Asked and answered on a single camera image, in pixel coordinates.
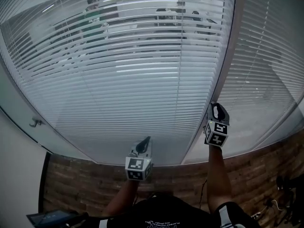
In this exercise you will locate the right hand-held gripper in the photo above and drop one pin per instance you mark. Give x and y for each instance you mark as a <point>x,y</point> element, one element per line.
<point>219,128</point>

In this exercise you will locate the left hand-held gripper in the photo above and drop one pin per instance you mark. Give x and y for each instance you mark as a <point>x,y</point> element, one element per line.
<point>135,164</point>

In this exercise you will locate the person's right forearm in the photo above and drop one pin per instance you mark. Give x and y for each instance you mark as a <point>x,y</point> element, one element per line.
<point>217,174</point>

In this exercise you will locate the person's left forearm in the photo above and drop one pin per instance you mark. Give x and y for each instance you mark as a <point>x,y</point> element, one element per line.
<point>123,196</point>

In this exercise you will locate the person's black shirt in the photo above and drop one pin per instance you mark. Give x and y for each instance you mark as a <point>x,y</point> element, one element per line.
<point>166,212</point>

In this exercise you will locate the black tripod stand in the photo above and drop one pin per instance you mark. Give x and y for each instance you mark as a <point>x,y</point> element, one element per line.
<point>285,186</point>

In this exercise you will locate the white power strip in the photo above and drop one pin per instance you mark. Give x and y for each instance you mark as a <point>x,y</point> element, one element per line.
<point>256,215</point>

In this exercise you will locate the dark tablet screen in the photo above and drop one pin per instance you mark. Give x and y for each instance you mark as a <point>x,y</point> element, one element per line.
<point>47,218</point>

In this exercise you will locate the frosted glass door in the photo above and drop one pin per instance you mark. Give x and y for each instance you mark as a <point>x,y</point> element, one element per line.
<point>23,115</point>

